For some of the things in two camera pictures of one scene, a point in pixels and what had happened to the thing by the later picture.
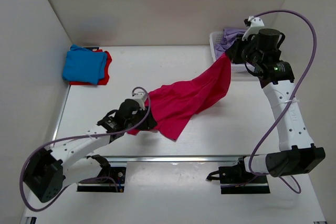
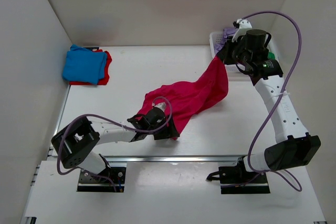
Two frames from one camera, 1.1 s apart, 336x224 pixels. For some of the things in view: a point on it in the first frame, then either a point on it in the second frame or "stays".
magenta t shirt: [173, 104] stays
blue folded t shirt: [82, 65] stays
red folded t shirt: [106, 74] stays
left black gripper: [149, 123] → [169, 130]
